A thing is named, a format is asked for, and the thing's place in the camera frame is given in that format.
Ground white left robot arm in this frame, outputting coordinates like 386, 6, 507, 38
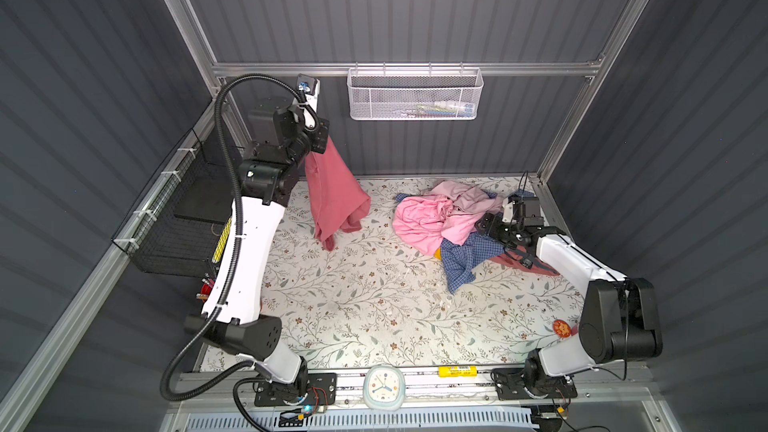
185, 73, 329, 396

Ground pale pink ribbed garment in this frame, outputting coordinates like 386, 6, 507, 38
428, 181, 504, 230

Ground pink tape roll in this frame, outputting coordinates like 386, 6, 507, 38
552, 319, 580, 339

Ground rose red cloth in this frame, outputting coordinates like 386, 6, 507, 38
305, 138, 371, 251

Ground red garment with grey trim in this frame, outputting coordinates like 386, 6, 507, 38
491, 249, 559, 276

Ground bright pink cloth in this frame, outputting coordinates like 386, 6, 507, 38
392, 195, 475, 256

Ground white wire mesh basket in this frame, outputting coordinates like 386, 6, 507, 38
347, 65, 484, 121

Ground markers in white basket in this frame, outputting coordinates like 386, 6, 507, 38
395, 100, 477, 120

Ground yellow label tag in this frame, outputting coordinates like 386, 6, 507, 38
438, 365, 478, 378

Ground black corrugated cable hose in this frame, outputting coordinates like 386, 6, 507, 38
159, 74, 320, 432

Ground floral table mat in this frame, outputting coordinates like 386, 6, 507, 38
199, 176, 589, 373

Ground small white clock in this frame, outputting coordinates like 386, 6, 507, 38
363, 365, 406, 411

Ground red pencil cup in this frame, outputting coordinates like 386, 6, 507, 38
196, 278, 215, 302

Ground blue plaid shirt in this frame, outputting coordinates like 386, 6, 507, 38
396, 191, 504, 294

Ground yellow ruler in basket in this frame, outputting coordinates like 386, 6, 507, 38
211, 218, 232, 264

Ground black wire mesh basket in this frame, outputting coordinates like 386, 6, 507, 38
112, 131, 242, 278

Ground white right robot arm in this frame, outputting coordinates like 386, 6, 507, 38
475, 194, 663, 397

